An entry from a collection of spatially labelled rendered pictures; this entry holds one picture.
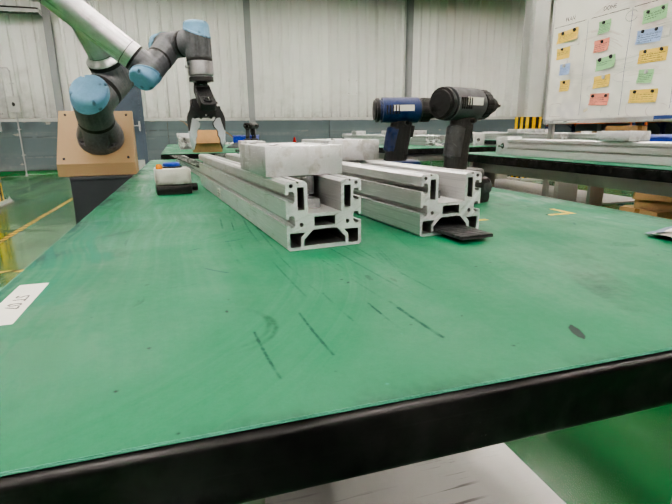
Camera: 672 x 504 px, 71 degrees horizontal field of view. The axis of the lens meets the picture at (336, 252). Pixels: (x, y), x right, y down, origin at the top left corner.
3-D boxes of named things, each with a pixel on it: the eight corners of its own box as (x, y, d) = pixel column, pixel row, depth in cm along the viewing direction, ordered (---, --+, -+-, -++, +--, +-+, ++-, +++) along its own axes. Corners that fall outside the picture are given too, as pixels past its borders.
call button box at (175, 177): (155, 191, 118) (153, 165, 117) (195, 189, 122) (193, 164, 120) (157, 195, 111) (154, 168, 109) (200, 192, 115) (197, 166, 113)
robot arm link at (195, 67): (214, 60, 139) (185, 59, 136) (216, 76, 140) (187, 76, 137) (210, 63, 145) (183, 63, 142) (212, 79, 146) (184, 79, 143)
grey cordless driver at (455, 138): (419, 204, 93) (423, 87, 88) (477, 194, 106) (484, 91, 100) (452, 209, 88) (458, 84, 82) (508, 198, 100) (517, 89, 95)
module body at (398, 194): (268, 182, 137) (267, 152, 135) (301, 180, 141) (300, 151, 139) (419, 237, 65) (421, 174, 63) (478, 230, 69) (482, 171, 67)
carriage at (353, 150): (302, 170, 107) (301, 138, 105) (346, 168, 111) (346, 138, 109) (328, 175, 92) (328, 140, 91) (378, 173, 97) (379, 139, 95)
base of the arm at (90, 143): (73, 152, 162) (66, 131, 154) (81, 119, 169) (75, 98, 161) (120, 157, 166) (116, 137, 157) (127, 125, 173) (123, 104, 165)
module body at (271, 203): (200, 185, 130) (198, 154, 128) (237, 183, 134) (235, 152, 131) (287, 251, 58) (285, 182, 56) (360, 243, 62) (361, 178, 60)
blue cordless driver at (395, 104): (370, 186, 124) (371, 98, 118) (445, 184, 125) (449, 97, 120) (375, 190, 116) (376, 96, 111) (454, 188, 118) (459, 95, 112)
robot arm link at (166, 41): (136, 48, 138) (166, 45, 134) (155, 27, 144) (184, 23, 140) (151, 72, 144) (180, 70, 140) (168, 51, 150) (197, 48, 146)
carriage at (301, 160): (241, 186, 77) (238, 143, 76) (305, 182, 81) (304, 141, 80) (266, 198, 63) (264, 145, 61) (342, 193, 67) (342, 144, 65)
